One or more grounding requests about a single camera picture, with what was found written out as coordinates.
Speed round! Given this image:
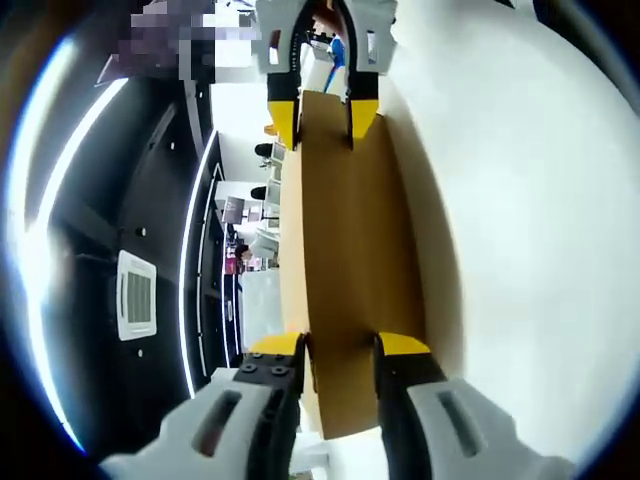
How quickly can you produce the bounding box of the straight ceiling light strip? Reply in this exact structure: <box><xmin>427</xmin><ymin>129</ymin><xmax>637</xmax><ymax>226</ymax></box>
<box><xmin>34</xmin><ymin>77</ymin><xmax>130</xmax><ymax>232</ymax></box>

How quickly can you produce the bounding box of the dark wall screen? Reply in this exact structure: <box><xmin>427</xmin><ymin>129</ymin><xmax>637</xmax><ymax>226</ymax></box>
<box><xmin>221</xmin><ymin>194</ymin><xmax>247</xmax><ymax>224</ymax></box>

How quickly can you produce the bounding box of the long curved ceiling light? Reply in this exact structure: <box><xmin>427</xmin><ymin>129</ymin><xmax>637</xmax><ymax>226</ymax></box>
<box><xmin>5</xmin><ymin>35</ymin><xmax>87</xmax><ymax>454</ymax></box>
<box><xmin>177</xmin><ymin>128</ymin><xmax>220</xmax><ymax>396</ymax></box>

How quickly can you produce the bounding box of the ceiling air conditioner vent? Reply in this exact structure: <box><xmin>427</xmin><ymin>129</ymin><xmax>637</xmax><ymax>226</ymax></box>
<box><xmin>115</xmin><ymin>249</ymin><xmax>158</xmax><ymax>343</ymax></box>

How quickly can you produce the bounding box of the blue tissue pack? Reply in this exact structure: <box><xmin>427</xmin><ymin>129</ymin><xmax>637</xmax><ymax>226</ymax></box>
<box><xmin>302</xmin><ymin>37</ymin><xmax>350</xmax><ymax>99</ymax></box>

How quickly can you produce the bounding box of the brown cardboard shoe box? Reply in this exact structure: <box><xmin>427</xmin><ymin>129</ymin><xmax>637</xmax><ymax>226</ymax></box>
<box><xmin>276</xmin><ymin>88</ymin><xmax>435</xmax><ymax>442</ymax></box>

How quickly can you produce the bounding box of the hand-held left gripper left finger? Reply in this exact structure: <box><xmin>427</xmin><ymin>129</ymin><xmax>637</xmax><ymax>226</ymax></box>
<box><xmin>98</xmin><ymin>331</ymin><xmax>308</xmax><ymax>480</ymax></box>

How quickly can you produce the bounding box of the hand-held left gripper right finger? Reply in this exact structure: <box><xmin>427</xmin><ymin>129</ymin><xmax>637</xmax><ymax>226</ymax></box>
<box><xmin>372</xmin><ymin>330</ymin><xmax>577</xmax><ymax>480</ymax></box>

